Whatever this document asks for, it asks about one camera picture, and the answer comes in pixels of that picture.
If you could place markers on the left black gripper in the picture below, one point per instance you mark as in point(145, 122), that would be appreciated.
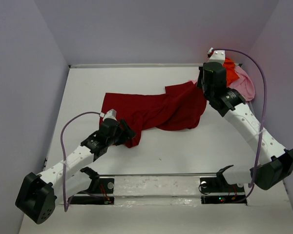
point(126, 129)

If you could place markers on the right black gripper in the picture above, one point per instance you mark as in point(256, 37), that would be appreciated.
point(202, 83)

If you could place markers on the dark red t shirt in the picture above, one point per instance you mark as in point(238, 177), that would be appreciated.
point(179, 108)

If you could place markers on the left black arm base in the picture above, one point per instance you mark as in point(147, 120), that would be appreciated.
point(100, 193)

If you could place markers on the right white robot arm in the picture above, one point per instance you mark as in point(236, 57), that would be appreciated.
point(274, 161)

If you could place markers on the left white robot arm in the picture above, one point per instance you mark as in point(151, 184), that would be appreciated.
point(39, 194)

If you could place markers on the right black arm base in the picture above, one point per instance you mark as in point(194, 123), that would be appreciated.
point(214, 193)

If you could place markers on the orange t shirt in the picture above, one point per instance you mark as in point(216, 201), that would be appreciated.
point(230, 69)

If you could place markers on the pink t shirt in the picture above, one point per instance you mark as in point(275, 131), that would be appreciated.
point(244, 85)

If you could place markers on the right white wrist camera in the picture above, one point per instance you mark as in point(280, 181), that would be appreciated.
point(216, 55)

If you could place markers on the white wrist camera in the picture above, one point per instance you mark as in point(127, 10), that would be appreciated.
point(216, 55)
point(109, 114)

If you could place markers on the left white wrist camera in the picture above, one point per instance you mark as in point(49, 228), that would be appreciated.
point(109, 114)

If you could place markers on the front metal rail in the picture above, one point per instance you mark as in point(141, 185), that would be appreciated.
point(171, 174)

